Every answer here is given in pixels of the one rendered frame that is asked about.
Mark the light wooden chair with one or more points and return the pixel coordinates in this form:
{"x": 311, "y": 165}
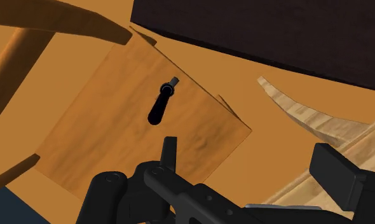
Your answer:
{"x": 311, "y": 119}

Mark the black pen with grey tip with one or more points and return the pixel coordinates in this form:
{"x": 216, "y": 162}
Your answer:
{"x": 159, "y": 108}

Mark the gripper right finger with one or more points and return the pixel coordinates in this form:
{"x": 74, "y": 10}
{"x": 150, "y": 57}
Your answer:
{"x": 336, "y": 176}

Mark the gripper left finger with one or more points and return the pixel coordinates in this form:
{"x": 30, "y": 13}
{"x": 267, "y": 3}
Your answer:
{"x": 162, "y": 198}

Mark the brown wooden chair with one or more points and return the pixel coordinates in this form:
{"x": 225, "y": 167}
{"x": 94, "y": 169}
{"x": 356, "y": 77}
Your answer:
{"x": 51, "y": 18}

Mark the dark blue rug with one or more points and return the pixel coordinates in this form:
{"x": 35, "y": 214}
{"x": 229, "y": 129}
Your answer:
{"x": 7, "y": 208}

